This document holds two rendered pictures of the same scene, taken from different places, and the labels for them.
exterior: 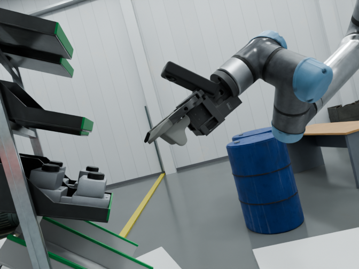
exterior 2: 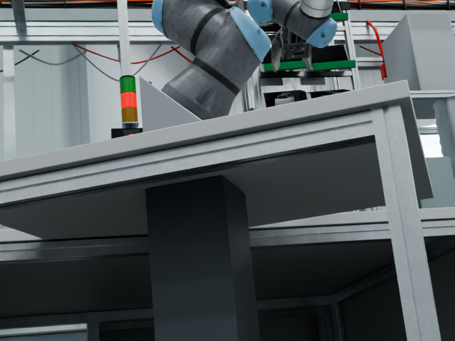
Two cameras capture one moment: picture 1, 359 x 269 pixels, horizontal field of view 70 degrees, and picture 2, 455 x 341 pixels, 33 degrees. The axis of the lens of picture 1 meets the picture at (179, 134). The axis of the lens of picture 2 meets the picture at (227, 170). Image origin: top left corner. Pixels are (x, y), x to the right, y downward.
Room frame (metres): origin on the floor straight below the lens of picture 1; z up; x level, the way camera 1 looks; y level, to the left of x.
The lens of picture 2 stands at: (0.67, -1.97, 0.41)
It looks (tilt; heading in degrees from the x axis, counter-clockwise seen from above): 17 degrees up; 100
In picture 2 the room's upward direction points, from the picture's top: 6 degrees counter-clockwise
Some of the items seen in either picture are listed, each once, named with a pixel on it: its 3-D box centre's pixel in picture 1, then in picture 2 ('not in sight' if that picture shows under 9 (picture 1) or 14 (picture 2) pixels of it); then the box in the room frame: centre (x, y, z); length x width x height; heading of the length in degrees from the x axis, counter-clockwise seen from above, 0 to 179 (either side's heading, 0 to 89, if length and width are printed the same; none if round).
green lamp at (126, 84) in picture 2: not in sight; (128, 86); (-0.01, 0.18, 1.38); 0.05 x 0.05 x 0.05
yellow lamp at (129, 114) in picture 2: not in sight; (129, 117); (-0.01, 0.18, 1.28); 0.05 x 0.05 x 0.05
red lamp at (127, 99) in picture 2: not in sight; (128, 102); (-0.01, 0.18, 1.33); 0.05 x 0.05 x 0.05
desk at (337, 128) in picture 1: (332, 150); not in sight; (3.73, -2.11, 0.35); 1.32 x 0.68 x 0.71; 11
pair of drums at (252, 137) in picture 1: (263, 171); not in sight; (3.13, -0.88, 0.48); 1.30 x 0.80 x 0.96; 176
